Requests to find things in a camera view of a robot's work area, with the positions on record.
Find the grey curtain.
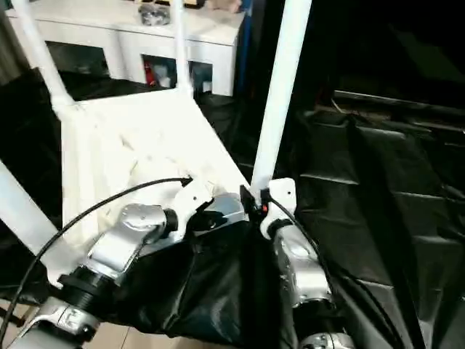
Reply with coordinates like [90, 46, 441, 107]
[0, 7, 27, 85]

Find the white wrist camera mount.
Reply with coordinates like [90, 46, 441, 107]
[174, 177, 214, 239]
[259, 177, 296, 240]

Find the beige small ornament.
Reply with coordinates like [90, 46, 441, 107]
[209, 0, 241, 12]

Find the white cabinet with glass doors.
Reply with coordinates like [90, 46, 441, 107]
[7, 0, 248, 97]

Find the black long bar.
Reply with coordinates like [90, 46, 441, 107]
[333, 90, 465, 113]

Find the dark crumpled bag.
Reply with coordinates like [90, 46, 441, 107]
[137, 4, 170, 27]

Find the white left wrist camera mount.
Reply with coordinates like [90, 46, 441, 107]
[174, 177, 214, 239]

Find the blue upright panel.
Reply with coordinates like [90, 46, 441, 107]
[234, 0, 256, 97]

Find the black plastic mat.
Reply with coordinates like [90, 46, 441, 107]
[0, 67, 465, 349]

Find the white plastic table top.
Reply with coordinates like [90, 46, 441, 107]
[46, 85, 251, 288]

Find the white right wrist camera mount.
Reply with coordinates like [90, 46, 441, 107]
[259, 177, 296, 240]

